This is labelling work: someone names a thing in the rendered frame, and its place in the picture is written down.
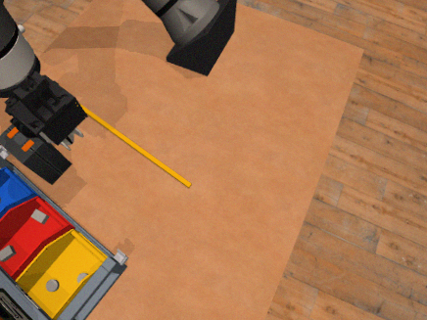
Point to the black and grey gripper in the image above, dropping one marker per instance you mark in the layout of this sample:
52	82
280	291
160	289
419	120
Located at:
60	111

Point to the yellow open bin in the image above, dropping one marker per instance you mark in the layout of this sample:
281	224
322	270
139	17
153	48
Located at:
63	260

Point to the red bin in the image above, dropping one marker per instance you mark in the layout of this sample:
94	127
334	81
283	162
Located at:
19	230

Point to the grey disc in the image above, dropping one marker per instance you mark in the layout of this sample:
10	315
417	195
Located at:
52	285
81	276

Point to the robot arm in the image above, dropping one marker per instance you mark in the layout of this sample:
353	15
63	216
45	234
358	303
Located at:
183	20

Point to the yellow bar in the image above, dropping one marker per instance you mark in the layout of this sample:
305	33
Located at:
139	149

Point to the grey metal shelf rack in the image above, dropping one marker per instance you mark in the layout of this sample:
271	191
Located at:
98	285

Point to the blue open bin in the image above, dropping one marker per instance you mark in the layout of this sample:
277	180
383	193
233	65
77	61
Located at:
13	191

